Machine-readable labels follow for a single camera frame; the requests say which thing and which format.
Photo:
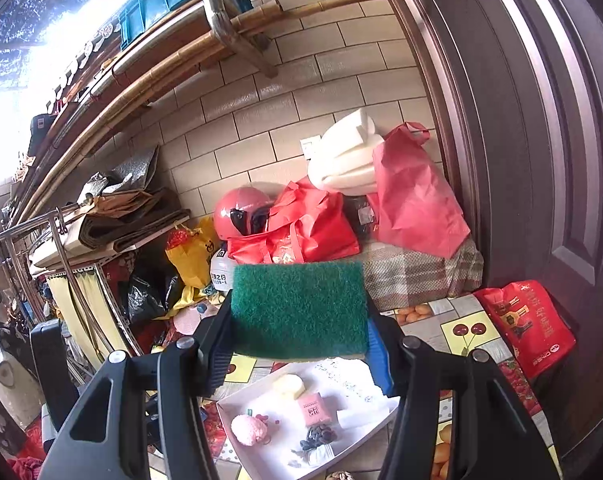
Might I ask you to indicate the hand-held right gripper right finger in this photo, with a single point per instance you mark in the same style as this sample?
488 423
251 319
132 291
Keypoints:
381 360

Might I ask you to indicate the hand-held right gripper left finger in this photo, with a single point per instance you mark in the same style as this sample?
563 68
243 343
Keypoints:
216 355

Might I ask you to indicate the green scouring sponge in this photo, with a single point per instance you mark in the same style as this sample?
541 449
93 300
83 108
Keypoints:
301 310

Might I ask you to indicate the white cardboard tray box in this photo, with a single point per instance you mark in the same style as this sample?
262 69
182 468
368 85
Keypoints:
281 460

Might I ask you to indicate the dark blue patterned soft item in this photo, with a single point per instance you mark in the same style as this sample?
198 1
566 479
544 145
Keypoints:
319 437

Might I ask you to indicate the white printed cloth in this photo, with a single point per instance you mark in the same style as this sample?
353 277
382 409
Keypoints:
351 380

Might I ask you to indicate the pink hat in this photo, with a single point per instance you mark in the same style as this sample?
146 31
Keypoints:
194 320

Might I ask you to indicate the pale yellow soap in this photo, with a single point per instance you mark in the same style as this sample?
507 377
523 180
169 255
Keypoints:
287 386

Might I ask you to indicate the pink fluffy ball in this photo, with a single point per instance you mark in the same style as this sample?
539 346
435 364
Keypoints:
249 430

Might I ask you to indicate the fruit print tablecloth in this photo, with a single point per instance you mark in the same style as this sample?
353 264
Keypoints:
446 310

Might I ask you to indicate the pink packet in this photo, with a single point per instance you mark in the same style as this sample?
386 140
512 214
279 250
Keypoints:
316 410

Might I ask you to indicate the white printed container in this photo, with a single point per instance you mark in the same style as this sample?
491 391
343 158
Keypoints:
221 270

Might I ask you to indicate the plaid covered box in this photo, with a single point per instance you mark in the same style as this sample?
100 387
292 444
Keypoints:
411 275

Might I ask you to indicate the black plastic bag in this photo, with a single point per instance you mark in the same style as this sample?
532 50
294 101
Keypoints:
146 295

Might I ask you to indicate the yellow plastic bag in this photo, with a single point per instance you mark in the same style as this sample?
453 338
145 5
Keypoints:
194 255

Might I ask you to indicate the yellow curtain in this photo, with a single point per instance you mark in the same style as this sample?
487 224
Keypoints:
88 310

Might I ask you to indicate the pink helmet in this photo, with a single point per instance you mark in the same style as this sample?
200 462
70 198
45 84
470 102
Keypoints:
234 210

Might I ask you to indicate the red printed gift bag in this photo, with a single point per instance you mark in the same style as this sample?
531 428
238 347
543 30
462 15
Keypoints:
526 330

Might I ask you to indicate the red tote bag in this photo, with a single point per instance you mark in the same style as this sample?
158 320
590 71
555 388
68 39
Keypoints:
306 230

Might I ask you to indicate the stack of folded cardboard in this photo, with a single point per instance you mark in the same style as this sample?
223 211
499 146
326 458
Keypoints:
126 220

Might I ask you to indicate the pink-red nonwoven bag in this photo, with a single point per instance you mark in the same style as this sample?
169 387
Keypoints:
416 195

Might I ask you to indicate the metal shelf rack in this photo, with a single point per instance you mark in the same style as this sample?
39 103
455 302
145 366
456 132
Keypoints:
61 240

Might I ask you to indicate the silver foil sheet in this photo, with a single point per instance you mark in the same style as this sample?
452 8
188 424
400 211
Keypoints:
126 170

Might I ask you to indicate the white foam block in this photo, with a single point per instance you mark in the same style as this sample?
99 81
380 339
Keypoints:
346 155

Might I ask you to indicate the parked scooter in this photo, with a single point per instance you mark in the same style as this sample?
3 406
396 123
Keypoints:
3 360

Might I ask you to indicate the brown metal door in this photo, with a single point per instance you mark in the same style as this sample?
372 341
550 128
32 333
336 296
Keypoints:
531 135

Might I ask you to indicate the bamboo pole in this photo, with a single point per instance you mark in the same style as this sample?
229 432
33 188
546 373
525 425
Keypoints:
146 90
331 2

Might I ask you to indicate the wall socket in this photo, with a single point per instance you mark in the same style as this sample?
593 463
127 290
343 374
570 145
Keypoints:
310 144

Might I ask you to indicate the steel pipe bracket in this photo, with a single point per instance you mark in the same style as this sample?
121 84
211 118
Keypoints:
226 15

